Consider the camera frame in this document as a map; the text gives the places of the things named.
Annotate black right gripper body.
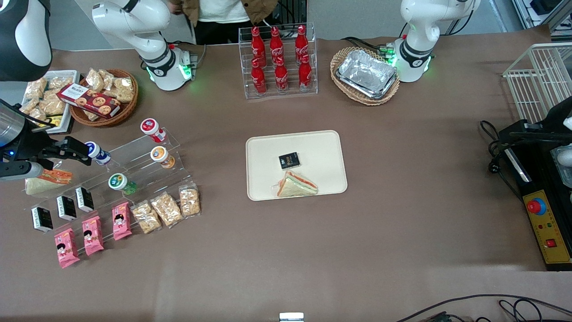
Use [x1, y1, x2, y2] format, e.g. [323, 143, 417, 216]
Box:
[0, 129, 57, 164]

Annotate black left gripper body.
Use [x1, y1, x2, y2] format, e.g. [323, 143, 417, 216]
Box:
[509, 96, 572, 146]

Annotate green gum bottle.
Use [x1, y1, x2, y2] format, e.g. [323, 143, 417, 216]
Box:
[108, 173, 138, 195]

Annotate blue gum bottle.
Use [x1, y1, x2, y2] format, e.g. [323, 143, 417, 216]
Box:
[84, 141, 112, 166]

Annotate red gum bottle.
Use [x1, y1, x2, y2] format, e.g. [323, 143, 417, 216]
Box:
[140, 118, 167, 144]

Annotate orange gum bottle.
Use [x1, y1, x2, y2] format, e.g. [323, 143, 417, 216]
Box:
[150, 146, 176, 169]

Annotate aluminium foil tray stack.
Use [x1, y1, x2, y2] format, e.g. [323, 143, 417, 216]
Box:
[336, 49, 399, 100]

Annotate beige plastic tray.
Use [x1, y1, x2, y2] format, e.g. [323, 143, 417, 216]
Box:
[246, 130, 348, 201]

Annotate wrapped triangle sandwich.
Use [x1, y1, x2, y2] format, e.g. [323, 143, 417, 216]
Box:
[271, 170, 319, 198]
[25, 169, 73, 196]

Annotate small black white box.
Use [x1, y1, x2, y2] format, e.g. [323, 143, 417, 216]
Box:
[75, 186, 95, 213]
[31, 207, 54, 233]
[56, 196, 78, 221]

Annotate red cookie box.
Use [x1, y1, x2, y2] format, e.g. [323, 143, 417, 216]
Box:
[56, 83, 122, 119]

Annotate black control box yellow panel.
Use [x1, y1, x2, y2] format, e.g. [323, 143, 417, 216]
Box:
[498, 119, 572, 272]

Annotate brown wicker basket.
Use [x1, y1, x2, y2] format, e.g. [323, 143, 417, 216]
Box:
[69, 68, 139, 128]

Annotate white rectangular bin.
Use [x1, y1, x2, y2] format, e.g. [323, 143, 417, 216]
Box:
[20, 70, 80, 135]

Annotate clear acrylic stepped shelf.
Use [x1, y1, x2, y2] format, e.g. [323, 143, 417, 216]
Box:
[27, 129, 200, 265]

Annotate red emergency stop button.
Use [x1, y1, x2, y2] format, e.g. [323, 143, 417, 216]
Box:
[526, 197, 547, 216]

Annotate pink snack pack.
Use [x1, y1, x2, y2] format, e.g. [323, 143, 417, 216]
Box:
[81, 216, 105, 257]
[111, 202, 133, 242]
[54, 227, 81, 269]

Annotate wrapped rice cracker bar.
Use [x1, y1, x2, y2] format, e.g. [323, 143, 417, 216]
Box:
[178, 183, 202, 219]
[150, 192, 184, 229]
[130, 200, 162, 235]

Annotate clear acrylic bottle rack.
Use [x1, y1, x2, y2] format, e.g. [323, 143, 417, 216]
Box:
[238, 22, 319, 100]

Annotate red cola bottle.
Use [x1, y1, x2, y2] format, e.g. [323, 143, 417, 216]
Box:
[298, 54, 313, 90]
[269, 26, 286, 67]
[294, 25, 310, 63]
[251, 26, 268, 68]
[273, 57, 289, 93]
[251, 58, 268, 96]

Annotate person in brown jacket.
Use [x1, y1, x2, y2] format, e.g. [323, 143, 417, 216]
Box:
[168, 0, 279, 46]

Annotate small black packet gold print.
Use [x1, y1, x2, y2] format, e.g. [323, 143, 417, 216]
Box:
[278, 153, 301, 170]

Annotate light wicker basket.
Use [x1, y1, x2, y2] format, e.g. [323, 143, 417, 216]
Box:
[330, 47, 401, 106]

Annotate black equipment rack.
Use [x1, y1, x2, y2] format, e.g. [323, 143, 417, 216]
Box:
[276, 0, 308, 26]

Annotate white wire basket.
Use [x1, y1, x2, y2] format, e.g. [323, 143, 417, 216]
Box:
[502, 42, 572, 127]

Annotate black cable by control box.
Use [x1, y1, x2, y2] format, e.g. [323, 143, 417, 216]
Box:
[480, 119, 524, 199]

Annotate grey metal shelf frame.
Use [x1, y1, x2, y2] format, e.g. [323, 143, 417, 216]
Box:
[511, 0, 572, 42]

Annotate cable at right arm base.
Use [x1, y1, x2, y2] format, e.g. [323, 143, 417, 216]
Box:
[169, 40, 207, 65]

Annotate cable at arm base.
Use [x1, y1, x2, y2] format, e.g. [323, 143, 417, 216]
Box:
[169, 40, 207, 65]
[341, 36, 396, 55]

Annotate black cables at table edge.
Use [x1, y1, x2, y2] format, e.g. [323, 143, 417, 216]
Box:
[395, 293, 572, 322]

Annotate cable at left arm base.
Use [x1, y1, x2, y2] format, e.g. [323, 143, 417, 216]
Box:
[341, 36, 396, 55]

